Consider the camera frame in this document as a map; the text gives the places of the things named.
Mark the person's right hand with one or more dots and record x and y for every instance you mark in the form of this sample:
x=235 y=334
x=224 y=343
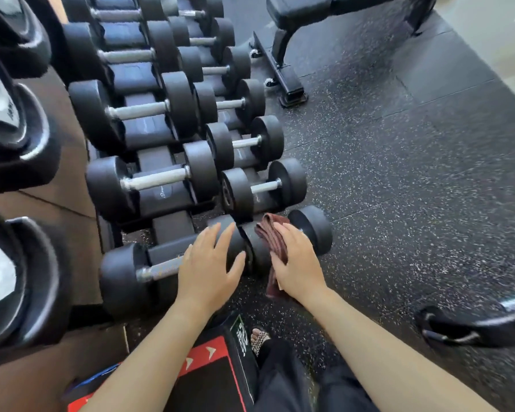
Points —
x=299 y=270

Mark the rows of black dumbbells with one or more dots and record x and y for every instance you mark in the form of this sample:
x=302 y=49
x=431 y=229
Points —
x=180 y=98

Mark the person's right thumb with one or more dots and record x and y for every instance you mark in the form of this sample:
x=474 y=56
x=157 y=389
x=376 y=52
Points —
x=277 y=265

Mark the person's left thumb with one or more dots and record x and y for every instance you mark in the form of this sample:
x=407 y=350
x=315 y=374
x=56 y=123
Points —
x=237 y=268

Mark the black dumbbell with silver cap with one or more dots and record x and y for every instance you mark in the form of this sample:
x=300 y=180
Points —
x=25 y=278
x=13 y=38
x=21 y=137

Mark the reddish brown cleaning cloth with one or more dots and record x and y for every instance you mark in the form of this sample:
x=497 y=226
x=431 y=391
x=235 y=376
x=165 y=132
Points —
x=269 y=235

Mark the person's beaded sandal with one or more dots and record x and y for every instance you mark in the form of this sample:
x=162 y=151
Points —
x=259 y=341

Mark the person's left middle finger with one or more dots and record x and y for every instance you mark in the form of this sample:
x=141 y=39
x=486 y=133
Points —
x=209 y=240

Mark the person's left forearm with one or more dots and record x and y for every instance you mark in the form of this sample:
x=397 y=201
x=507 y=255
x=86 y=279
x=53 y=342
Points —
x=146 y=364

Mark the black weight bench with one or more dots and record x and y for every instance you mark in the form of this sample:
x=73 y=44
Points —
x=296 y=8

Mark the black and red jump box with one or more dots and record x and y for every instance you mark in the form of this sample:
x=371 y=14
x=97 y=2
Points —
x=214 y=381

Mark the black dumbbell rack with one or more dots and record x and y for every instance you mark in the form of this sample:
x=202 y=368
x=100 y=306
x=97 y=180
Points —
x=171 y=229

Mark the person's right forearm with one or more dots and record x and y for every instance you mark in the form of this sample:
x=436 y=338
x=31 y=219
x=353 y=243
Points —
x=386 y=360

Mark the large black rubber dumbbell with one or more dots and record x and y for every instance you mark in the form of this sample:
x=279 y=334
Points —
x=120 y=278

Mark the person's left hand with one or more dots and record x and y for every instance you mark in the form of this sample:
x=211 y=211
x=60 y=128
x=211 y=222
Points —
x=204 y=278

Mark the person's black trousers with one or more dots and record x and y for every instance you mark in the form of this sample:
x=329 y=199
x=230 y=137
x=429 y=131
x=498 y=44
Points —
x=283 y=381

